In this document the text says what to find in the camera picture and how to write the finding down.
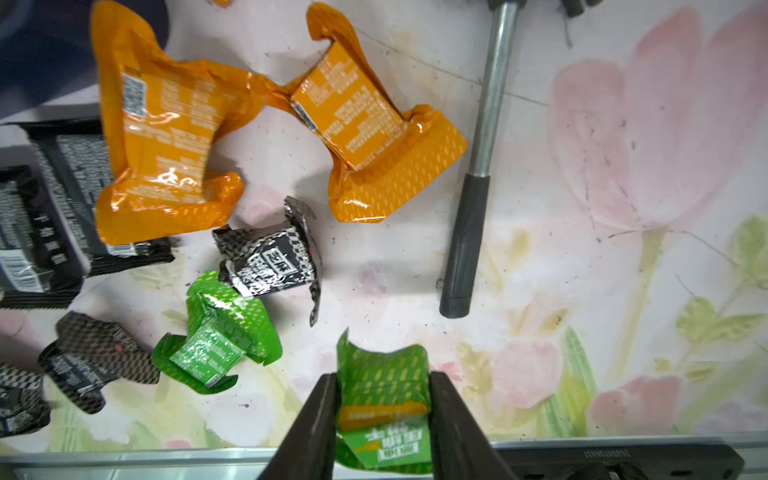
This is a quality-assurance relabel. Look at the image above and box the claw hammer black handle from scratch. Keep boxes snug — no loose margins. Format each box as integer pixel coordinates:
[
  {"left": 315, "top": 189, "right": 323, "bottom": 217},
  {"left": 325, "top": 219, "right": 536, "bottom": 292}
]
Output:
[{"left": 438, "top": 0, "right": 604, "bottom": 320}]

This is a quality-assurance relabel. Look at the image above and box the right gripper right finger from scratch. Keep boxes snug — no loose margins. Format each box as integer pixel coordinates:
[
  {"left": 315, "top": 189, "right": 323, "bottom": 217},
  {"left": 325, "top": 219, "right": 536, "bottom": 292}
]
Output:
[{"left": 429, "top": 371, "right": 517, "bottom": 480}]

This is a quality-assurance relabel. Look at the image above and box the green cookie packet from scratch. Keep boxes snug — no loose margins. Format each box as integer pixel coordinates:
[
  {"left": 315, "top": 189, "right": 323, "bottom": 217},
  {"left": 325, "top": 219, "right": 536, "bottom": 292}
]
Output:
[
  {"left": 151, "top": 271, "right": 283, "bottom": 395},
  {"left": 335, "top": 332, "right": 433, "bottom": 475}
]

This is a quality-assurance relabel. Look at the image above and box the aluminium mounting rail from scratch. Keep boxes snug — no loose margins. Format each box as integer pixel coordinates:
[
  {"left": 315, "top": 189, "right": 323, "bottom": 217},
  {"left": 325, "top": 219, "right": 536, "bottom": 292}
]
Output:
[{"left": 1, "top": 432, "right": 767, "bottom": 479}]

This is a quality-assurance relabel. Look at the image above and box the orange cookie packet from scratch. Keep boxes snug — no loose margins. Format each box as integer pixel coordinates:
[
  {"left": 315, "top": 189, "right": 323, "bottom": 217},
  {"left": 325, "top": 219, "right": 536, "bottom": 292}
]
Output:
[
  {"left": 287, "top": 2, "right": 467, "bottom": 223},
  {"left": 91, "top": 1, "right": 266, "bottom": 245}
]

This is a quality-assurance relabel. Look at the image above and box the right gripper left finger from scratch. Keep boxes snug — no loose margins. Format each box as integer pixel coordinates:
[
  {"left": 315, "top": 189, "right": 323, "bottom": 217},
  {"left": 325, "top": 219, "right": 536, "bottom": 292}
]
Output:
[{"left": 258, "top": 373, "right": 340, "bottom": 480}]

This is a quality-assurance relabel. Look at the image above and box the black checkered cookie packet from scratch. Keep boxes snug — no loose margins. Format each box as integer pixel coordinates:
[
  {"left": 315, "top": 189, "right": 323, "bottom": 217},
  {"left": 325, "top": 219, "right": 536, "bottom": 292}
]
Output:
[
  {"left": 212, "top": 196, "right": 322, "bottom": 326},
  {"left": 38, "top": 311, "right": 160, "bottom": 415},
  {"left": 1, "top": 362, "right": 51, "bottom": 438}
]

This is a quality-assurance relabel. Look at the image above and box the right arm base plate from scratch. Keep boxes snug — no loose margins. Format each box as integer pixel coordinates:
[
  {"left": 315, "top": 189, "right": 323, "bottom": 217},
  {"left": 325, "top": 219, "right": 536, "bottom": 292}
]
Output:
[{"left": 500, "top": 444, "right": 745, "bottom": 479}]

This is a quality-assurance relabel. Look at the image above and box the dark blue storage box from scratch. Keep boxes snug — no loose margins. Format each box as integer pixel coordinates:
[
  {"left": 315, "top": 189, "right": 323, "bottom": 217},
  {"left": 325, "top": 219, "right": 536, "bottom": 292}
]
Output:
[{"left": 1, "top": 0, "right": 97, "bottom": 118}]

